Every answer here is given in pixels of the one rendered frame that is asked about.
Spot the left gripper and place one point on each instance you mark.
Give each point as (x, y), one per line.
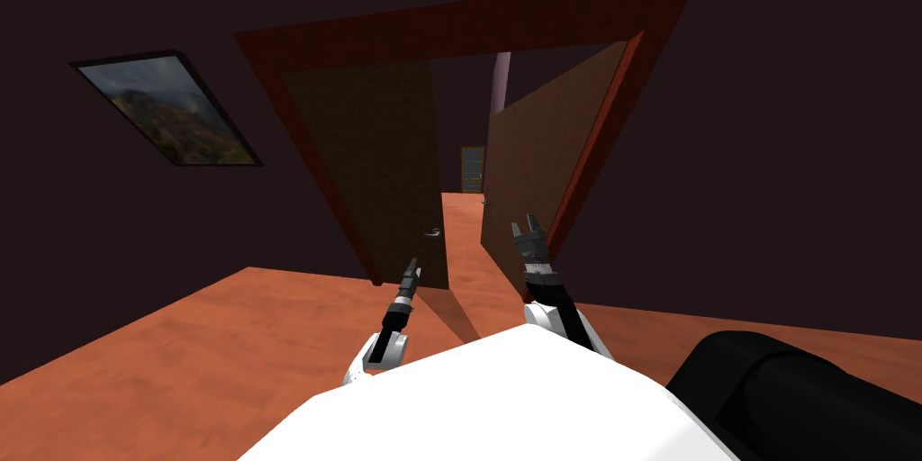
(412, 274)

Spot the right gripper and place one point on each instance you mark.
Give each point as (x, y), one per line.
(533, 252)

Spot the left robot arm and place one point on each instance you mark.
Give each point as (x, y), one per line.
(392, 324)

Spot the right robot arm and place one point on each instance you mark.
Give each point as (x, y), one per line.
(792, 403)

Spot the brown open door leaf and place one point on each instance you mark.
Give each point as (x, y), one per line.
(540, 158)

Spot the dark brown door leaf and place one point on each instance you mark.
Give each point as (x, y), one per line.
(374, 158)

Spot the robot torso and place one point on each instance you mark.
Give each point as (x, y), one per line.
(497, 403)

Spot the framed mountain landscape picture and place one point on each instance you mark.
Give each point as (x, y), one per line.
(169, 108)

